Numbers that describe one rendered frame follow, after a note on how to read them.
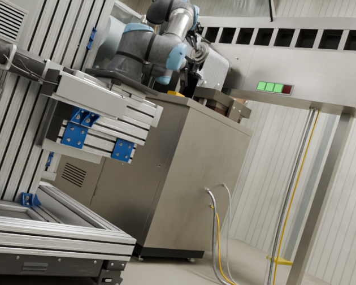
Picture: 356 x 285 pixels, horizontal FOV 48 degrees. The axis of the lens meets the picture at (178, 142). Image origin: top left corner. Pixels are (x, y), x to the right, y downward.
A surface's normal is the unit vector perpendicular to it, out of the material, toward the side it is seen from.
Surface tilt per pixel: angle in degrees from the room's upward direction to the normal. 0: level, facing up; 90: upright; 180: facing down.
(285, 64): 90
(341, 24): 90
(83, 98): 90
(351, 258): 90
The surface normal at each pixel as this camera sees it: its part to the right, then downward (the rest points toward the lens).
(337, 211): -0.68, -0.25
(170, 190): 0.70, 0.21
